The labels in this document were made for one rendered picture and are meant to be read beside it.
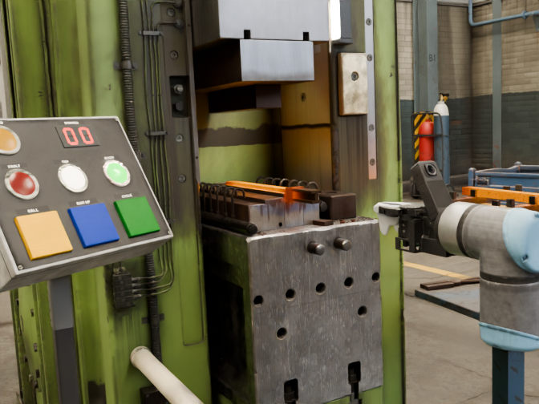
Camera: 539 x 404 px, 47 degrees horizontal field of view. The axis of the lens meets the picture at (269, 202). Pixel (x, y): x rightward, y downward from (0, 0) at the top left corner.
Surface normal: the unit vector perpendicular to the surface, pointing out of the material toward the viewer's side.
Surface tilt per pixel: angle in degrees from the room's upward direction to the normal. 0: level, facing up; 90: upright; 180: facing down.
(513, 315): 90
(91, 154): 60
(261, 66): 90
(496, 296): 90
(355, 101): 90
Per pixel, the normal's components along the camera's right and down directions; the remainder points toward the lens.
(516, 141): -0.85, 0.09
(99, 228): 0.68, -0.47
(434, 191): 0.41, -0.45
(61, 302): 0.48, 0.09
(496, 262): -0.71, 0.12
